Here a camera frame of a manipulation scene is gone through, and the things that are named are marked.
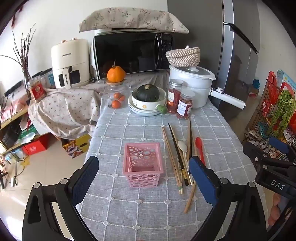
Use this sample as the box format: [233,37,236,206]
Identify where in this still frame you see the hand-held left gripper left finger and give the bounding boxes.
[22,156,100,241]

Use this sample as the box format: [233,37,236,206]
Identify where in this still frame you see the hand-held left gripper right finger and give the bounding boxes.
[188,156,274,241]

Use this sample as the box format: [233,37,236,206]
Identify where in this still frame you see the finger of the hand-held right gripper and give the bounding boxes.
[268,136,296,161]
[242,141,296,168]

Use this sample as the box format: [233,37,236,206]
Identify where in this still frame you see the red plastic spoon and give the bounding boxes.
[195,137,206,166]

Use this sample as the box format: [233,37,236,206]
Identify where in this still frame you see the black chopstick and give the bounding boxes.
[168,123,189,186]
[189,120,193,161]

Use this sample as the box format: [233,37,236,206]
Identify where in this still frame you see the white spoon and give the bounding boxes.
[178,140,194,185]

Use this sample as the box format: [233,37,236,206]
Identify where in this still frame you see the pink perforated plastic basket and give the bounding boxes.
[122,142,164,189]

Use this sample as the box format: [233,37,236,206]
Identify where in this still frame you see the yellow printed cardboard box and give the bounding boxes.
[61,134,92,159]

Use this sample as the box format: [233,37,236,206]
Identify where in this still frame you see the green long beans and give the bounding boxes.
[270,90,296,131]

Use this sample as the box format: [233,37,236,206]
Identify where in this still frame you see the red plastic bag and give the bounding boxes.
[261,71,283,116]

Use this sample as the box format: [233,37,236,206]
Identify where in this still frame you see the red cardboard box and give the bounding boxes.
[22,134,50,156]

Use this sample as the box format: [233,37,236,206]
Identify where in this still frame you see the small-flower printed cloth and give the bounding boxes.
[28,72,171,139]

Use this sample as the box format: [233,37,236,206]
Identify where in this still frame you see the grey checked tablecloth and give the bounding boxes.
[76,98,273,241]

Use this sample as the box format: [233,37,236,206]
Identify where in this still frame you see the short spice jar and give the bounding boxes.
[177,90,196,120]

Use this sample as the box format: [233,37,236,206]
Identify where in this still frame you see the white electric cooking pot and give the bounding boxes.
[169,65,246,109]

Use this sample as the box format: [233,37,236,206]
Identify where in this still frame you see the glass jar with tomatoes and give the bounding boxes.
[99,79,133,109]

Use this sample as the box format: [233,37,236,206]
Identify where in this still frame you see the white plate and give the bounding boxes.
[128,95,166,114]
[128,98,163,116]

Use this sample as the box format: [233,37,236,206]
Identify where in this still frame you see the tall spice jar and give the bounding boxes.
[167,79,184,114]

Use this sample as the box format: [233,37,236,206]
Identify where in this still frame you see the wooden shelf unit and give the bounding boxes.
[0,102,31,153]

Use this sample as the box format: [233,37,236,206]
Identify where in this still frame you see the red label glass jar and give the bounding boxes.
[29,77,48,102]

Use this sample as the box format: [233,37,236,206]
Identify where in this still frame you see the pink cloth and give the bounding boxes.
[0,97,27,121]

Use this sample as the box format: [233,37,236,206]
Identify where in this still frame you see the dark green pumpkin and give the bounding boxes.
[135,84,160,102]

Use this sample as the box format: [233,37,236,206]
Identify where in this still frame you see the black-lidded plastic containers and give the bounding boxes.
[32,68,56,89]

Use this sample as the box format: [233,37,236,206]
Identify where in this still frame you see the large orange citrus fruit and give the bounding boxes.
[107,60,126,83]

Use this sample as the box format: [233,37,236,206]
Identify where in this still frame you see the black power strip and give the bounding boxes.
[4,80,26,97]

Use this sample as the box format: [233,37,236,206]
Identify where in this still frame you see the cream air fryer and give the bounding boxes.
[51,37,90,90]

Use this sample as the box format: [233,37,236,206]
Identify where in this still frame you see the grey refrigerator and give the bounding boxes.
[168,0,262,121]

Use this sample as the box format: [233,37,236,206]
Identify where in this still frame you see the black microwave oven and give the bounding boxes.
[92,32,173,80]

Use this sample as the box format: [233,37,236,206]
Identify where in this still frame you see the bare branches in vase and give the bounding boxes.
[0,23,37,80]

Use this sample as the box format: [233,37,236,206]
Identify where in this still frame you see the floral cushion cover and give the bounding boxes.
[79,7,189,35]

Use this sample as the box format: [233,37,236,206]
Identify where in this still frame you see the black wire rack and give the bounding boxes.
[243,77,296,160]

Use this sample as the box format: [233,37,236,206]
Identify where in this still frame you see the white bowl with green handle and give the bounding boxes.
[132,88,167,115]

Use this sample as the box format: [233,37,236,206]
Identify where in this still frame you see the woven rope basket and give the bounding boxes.
[165,46,201,67]

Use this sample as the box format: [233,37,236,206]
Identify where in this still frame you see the red tasselled wall ornament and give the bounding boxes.
[9,0,26,27]

